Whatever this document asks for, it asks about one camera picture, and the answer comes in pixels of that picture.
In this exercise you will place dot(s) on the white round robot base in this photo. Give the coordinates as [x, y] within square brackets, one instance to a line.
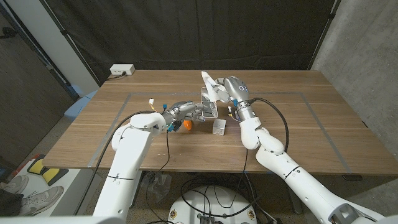
[214, 202]

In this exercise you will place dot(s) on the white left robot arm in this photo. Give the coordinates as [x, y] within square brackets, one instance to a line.
[127, 161]

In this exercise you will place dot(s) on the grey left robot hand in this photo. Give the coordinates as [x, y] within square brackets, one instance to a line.
[183, 110]

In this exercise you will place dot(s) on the grey table leg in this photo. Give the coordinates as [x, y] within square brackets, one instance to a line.
[293, 199]

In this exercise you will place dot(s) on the dark trouser leg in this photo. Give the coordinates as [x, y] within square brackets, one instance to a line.
[9, 203]

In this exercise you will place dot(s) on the yellow and black pad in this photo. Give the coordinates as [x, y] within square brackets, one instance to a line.
[46, 172]

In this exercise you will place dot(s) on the white robot torso edge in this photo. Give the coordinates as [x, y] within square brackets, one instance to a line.
[62, 221]

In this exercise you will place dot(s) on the black backdrop curtain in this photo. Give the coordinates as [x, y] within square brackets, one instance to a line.
[192, 34]

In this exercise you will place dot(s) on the black backdrop stand pole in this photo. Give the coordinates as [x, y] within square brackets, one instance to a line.
[325, 29]
[73, 46]

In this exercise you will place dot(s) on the grey finned box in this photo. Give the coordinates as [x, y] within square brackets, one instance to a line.
[206, 220]

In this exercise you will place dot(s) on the white power strip box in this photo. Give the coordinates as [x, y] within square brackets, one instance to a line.
[122, 69]

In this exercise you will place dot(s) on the grey sneaker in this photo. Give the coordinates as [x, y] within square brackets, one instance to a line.
[42, 200]
[14, 184]

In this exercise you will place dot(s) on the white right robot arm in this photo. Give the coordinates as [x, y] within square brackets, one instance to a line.
[280, 161]

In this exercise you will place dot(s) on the clear plastic bag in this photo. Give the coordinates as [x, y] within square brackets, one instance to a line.
[157, 185]

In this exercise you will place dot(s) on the white paper napkin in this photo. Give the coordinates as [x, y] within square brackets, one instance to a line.
[209, 84]

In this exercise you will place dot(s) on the orange toy carrot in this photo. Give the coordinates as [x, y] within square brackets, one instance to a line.
[187, 125]

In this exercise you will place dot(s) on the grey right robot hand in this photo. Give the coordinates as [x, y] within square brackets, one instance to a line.
[236, 90]

